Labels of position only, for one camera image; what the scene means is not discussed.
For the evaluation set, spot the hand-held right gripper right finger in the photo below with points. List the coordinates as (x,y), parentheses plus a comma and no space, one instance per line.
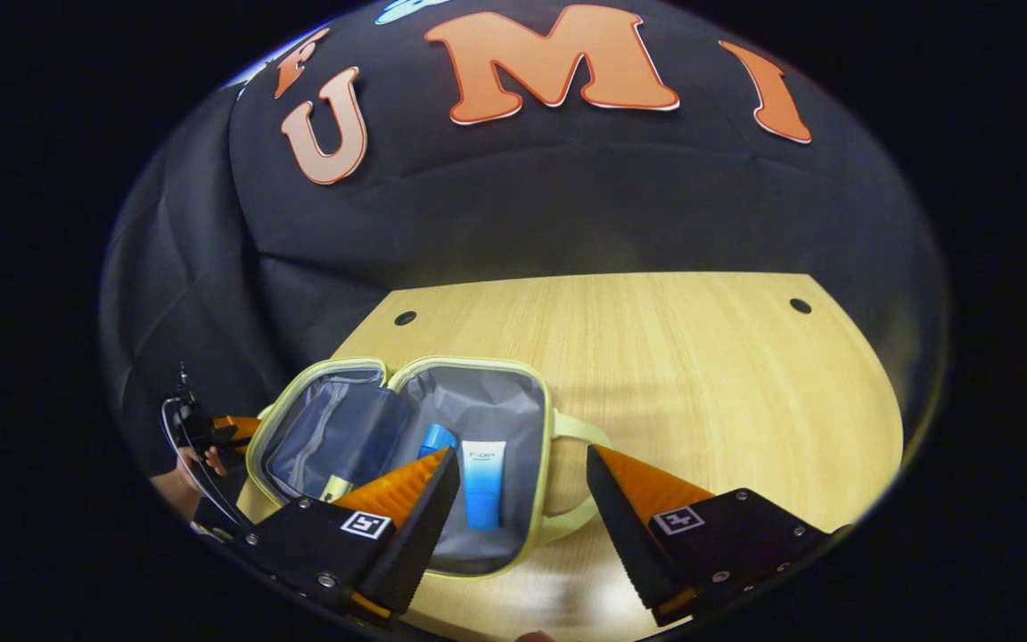
(625,526)

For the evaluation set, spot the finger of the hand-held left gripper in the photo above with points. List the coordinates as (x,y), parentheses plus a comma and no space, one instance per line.
(242,428)

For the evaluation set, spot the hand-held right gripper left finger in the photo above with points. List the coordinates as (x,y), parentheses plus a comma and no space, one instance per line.
(424,526)

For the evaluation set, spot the white and blue cream tube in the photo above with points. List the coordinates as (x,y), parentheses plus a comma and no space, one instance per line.
(483,486)

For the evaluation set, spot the blue skin care bottle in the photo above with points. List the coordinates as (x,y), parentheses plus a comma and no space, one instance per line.
(438,439)

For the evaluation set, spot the cream yellow suitcase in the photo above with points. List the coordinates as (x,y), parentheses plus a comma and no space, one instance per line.
(496,410)

